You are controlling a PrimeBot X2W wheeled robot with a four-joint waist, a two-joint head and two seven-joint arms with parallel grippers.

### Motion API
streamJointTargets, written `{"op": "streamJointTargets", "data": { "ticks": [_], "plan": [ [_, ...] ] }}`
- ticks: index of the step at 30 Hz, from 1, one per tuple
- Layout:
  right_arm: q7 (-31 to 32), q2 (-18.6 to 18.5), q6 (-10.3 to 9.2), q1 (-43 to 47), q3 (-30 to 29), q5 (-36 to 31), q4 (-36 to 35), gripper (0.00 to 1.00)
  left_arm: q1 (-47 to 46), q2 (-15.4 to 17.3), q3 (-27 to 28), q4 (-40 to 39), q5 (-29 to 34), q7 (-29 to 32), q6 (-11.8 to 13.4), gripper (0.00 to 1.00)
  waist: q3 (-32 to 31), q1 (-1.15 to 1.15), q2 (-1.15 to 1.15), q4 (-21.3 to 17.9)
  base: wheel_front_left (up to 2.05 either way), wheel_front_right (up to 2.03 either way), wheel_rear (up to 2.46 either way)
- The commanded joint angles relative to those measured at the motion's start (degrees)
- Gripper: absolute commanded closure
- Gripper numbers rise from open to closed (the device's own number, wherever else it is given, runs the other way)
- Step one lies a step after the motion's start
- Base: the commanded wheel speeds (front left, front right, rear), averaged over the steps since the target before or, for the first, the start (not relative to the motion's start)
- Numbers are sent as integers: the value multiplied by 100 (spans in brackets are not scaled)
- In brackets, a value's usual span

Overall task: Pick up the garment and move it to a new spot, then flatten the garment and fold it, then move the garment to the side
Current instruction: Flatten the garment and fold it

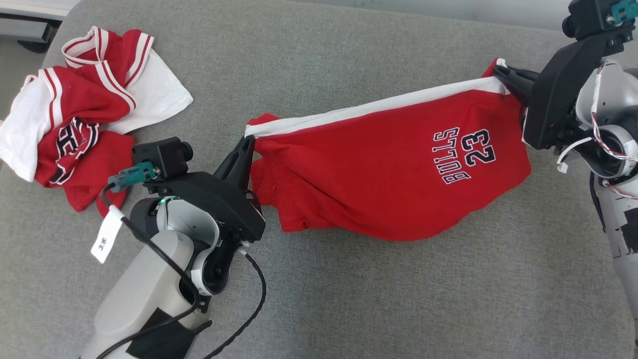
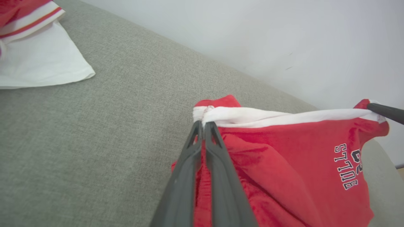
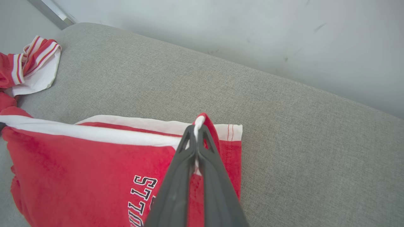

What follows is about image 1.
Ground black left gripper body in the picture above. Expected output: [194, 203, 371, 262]
[144, 172, 267, 244]

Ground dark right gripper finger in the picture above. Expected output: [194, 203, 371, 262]
[504, 81, 535, 106]
[492, 64, 539, 85]

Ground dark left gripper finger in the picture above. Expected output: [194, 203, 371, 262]
[214, 135, 256, 193]

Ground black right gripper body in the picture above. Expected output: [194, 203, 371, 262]
[522, 27, 635, 151]

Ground red Bulls 23 shorts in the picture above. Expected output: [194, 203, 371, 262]
[245, 58, 532, 243]

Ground red and white jersey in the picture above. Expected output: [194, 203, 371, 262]
[0, 26, 194, 213]

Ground black round foot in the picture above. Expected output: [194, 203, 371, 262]
[17, 39, 51, 54]

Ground white baseboard strip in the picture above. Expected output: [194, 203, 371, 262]
[0, 0, 81, 20]

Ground red white twisted wires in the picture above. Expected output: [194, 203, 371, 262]
[557, 59, 638, 201]

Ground teal left cable connector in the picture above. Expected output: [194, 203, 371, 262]
[107, 162, 159, 193]

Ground teal cable connector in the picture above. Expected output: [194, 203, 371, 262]
[107, 162, 159, 193]
[610, 0, 638, 24]

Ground braided black left gripper cable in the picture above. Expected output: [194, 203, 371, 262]
[203, 248, 268, 359]

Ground thin black left camera cable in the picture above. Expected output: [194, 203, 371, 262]
[95, 182, 213, 359]

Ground white paper cable tag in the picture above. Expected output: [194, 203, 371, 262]
[90, 205, 124, 264]

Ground teal right cable connector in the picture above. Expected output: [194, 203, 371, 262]
[610, 0, 638, 24]

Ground grey metal rail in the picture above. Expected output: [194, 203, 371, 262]
[0, 17, 56, 43]

